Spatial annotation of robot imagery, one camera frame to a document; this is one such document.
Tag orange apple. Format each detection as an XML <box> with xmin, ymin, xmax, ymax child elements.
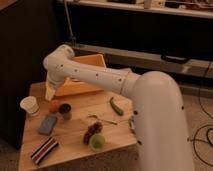
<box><xmin>48</xmin><ymin>100</ymin><xmax>60</xmax><ymax>113</ymax></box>

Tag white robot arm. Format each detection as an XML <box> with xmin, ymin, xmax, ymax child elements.
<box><xmin>43</xmin><ymin>44</ymin><xmax>195</xmax><ymax>171</ymax></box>

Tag white paper cup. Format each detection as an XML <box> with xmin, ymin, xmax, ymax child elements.
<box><xmin>20</xmin><ymin>96</ymin><xmax>39</xmax><ymax>116</ymax></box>

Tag metal cup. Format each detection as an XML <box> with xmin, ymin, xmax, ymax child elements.
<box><xmin>59</xmin><ymin>103</ymin><xmax>71</xmax><ymax>120</ymax></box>

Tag green plastic cup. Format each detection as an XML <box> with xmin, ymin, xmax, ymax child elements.
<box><xmin>89</xmin><ymin>134</ymin><xmax>105</xmax><ymax>151</ymax></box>

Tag yellow plastic bin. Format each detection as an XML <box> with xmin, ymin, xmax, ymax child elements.
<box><xmin>46</xmin><ymin>54</ymin><xmax>106</xmax><ymax>97</ymax></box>

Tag blue sponge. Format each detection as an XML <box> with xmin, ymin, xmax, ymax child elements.
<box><xmin>38</xmin><ymin>114</ymin><xmax>57</xmax><ymax>135</ymax></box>

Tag wooden table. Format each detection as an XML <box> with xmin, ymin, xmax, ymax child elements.
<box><xmin>18</xmin><ymin>82</ymin><xmax>136</xmax><ymax>171</ymax></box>

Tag metal spoon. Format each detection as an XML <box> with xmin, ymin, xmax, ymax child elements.
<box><xmin>87</xmin><ymin>115</ymin><xmax>117</xmax><ymax>125</ymax></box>

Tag dark red grapes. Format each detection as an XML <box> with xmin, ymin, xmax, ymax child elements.
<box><xmin>83</xmin><ymin>121</ymin><xmax>103</xmax><ymax>145</ymax></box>

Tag green cucumber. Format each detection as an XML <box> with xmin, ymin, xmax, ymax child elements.
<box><xmin>109</xmin><ymin>97</ymin><xmax>124</xmax><ymax>116</ymax></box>

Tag blue crumpled cloth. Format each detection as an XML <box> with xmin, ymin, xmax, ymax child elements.
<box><xmin>129</xmin><ymin>116</ymin><xmax>135</xmax><ymax>133</ymax></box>

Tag black handle on shelf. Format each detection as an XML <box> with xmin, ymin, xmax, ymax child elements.
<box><xmin>161</xmin><ymin>55</ymin><xmax>190</xmax><ymax>64</ymax></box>

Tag black cable on floor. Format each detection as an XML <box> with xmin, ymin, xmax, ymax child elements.
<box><xmin>189</xmin><ymin>59</ymin><xmax>213</xmax><ymax>159</ymax></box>

